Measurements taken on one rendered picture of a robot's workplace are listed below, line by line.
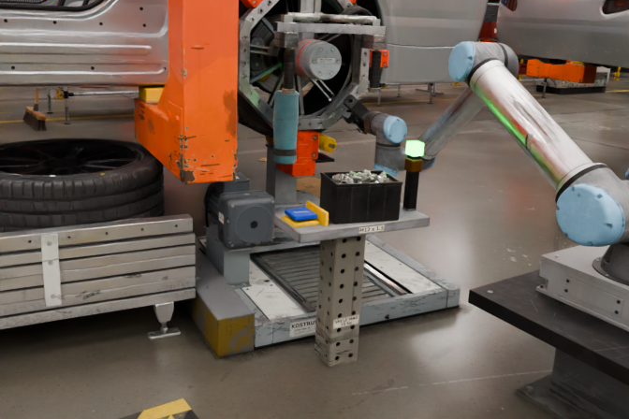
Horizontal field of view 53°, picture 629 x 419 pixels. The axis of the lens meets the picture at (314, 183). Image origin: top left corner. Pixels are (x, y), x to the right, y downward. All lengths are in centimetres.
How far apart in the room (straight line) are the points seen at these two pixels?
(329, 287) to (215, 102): 63
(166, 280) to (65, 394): 43
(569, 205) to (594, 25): 288
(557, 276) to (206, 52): 113
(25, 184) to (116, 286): 40
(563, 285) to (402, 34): 133
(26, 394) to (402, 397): 101
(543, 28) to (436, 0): 193
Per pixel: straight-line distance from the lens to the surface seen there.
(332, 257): 182
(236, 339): 198
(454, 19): 288
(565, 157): 169
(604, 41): 440
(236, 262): 223
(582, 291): 180
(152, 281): 202
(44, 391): 193
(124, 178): 205
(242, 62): 230
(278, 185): 261
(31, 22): 227
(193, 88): 181
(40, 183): 200
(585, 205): 159
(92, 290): 199
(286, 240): 256
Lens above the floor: 102
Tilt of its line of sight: 15 degrees down
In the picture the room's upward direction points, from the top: 3 degrees clockwise
